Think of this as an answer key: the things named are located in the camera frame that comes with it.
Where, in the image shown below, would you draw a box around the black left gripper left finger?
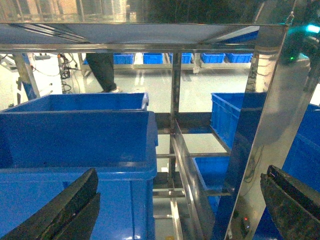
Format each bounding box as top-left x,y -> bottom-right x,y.
1,168 -> 101,240

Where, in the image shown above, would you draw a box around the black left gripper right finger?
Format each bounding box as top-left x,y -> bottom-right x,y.
260,165 -> 320,240

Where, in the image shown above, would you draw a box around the blue bin right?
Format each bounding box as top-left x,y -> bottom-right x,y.
210,92 -> 320,191

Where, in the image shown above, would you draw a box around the blue bin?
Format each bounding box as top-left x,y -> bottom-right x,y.
210,92 -> 320,191
1,92 -> 149,113
0,110 -> 158,240

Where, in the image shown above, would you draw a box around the blue bin near left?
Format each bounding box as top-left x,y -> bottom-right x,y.
0,110 -> 158,240

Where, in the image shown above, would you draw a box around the blue bin rear left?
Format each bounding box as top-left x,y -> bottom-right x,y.
1,92 -> 149,113

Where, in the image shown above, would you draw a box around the person leg dark trousers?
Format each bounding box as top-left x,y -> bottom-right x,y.
85,52 -> 121,93

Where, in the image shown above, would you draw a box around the steel shelf frame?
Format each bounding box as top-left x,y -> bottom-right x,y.
0,23 -> 317,240

